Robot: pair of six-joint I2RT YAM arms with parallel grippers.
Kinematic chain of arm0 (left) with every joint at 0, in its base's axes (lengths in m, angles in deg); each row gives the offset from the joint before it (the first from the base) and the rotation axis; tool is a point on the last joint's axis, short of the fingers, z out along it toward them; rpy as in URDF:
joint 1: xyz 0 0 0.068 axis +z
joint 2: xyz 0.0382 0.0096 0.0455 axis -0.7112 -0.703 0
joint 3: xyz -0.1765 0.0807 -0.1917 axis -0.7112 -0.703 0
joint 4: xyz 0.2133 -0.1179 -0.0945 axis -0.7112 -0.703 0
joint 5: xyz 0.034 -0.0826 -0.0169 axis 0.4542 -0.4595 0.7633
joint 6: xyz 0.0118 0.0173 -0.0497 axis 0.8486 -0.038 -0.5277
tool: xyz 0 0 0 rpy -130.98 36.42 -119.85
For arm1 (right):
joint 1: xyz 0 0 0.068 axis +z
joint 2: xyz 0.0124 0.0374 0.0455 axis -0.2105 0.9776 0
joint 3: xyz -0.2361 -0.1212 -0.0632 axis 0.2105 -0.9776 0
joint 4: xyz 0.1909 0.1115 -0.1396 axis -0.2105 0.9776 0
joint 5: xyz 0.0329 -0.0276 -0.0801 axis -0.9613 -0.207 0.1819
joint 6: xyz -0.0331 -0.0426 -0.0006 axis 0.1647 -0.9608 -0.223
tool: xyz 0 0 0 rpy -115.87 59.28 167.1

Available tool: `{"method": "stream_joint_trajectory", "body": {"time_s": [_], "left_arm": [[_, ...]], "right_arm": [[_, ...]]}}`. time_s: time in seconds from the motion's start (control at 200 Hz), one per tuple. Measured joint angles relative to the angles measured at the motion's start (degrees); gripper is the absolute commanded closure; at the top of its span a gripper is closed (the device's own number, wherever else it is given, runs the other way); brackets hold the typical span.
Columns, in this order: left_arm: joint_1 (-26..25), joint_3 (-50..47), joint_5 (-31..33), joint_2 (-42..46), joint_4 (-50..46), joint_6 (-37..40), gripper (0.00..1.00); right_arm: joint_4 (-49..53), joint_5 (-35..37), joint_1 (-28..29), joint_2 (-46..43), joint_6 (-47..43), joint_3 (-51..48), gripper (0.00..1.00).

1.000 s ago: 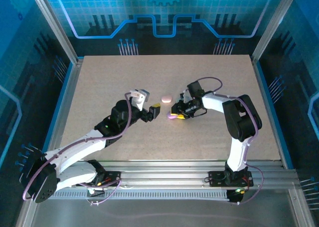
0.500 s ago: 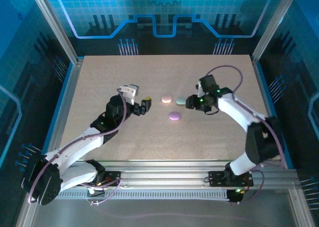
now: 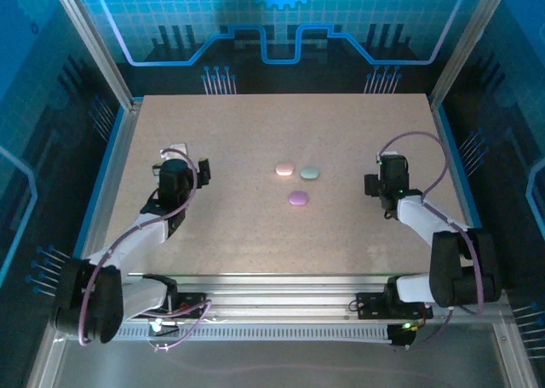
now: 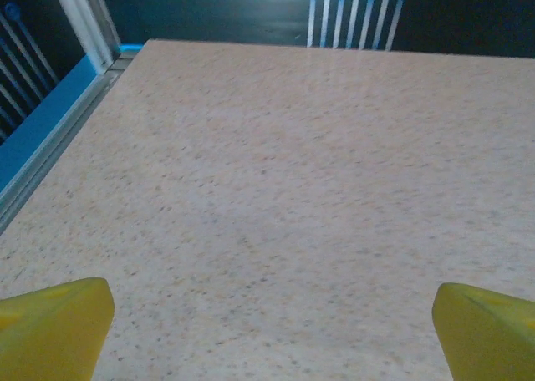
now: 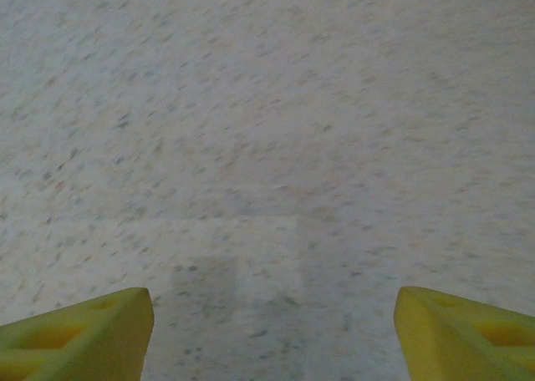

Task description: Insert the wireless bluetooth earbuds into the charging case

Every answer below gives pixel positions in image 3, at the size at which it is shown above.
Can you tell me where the left small control box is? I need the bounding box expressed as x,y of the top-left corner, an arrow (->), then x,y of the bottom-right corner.
146,319 -> 180,339

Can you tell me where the small control box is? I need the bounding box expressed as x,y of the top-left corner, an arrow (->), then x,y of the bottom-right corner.
146,319 -> 180,339
387,322 -> 421,351

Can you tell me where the right small control box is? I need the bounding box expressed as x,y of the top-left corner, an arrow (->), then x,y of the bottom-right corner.
387,322 -> 421,351

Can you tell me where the right table side rail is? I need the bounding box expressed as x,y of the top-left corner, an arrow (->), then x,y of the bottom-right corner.
427,94 -> 510,291

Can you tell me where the table side rail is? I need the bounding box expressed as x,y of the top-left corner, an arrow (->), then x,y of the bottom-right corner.
427,94 -> 510,291
70,98 -> 144,278

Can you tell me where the left table side rail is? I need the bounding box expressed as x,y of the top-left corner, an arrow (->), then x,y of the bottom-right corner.
70,98 -> 144,278

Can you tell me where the left black mount plate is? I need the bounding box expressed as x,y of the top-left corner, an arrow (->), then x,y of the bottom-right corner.
129,292 -> 209,321

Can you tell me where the black mount plate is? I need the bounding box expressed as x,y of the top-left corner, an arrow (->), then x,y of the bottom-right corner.
129,292 -> 209,321
355,292 -> 434,321

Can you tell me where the right black mount plate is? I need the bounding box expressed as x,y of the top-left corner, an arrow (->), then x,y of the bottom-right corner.
355,292 -> 434,321

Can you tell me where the right aluminium frame post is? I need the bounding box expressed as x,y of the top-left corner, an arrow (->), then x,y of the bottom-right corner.
428,0 -> 513,108

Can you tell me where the aluminium frame post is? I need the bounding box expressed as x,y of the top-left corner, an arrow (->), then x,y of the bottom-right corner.
428,0 -> 513,108
47,0 -> 136,111

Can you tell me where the left aluminium frame post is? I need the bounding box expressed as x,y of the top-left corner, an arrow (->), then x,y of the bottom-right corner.
47,0 -> 136,111

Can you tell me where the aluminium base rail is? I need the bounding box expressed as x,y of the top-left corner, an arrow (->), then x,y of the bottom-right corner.
121,272 -> 510,328

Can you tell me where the slotted grey cable duct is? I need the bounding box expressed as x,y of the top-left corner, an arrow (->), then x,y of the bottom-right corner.
95,323 -> 395,343

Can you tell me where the grey metal base plate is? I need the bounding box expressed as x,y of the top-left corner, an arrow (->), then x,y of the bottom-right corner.
40,339 -> 540,388

